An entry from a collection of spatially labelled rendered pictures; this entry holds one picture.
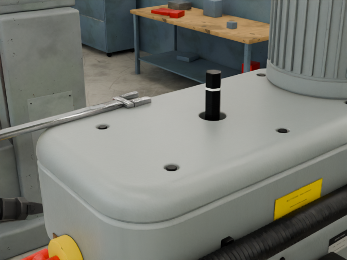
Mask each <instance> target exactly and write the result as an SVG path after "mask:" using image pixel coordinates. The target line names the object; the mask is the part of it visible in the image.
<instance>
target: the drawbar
mask: <svg viewBox="0 0 347 260"><path fill-rule="evenodd" d="M221 76H222V72H221V71H219V70H207V72H206V88H210V89H217V88H220V87H221ZM220 95H221V89H220V90H219V91H209V90H206V110H205V120H207V121H219V120H220Z"/></svg>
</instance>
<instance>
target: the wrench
mask: <svg viewBox="0 0 347 260"><path fill-rule="evenodd" d="M138 97H139V94H138V92H136V91H134V92H130V93H126V94H122V95H119V96H116V97H113V100H112V101H108V102H105V103H101V104H96V105H93V106H89V107H85V108H81V109H77V110H74V111H70V112H66V113H62V114H59V115H55V116H51V117H47V118H44V119H40V120H36V121H32V122H28V123H24V124H20V125H16V126H13V127H9V128H5V129H1V130H0V141H1V140H5V139H8V138H12V137H16V136H19V135H23V134H27V133H31V132H34V131H38V130H41V129H44V128H48V127H52V126H55V125H59V124H63V123H67V122H70V121H74V120H78V119H81V118H85V117H88V116H93V115H96V114H99V113H103V112H106V111H110V110H114V109H117V108H121V107H125V108H132V107H137V106H141V105H145V104H149V103H151V98H150V97H148V96H146V97H142V98H139V99H135V98H138ZM132 99H135V100H132ZM129 100H132V101H129Z"/></svg>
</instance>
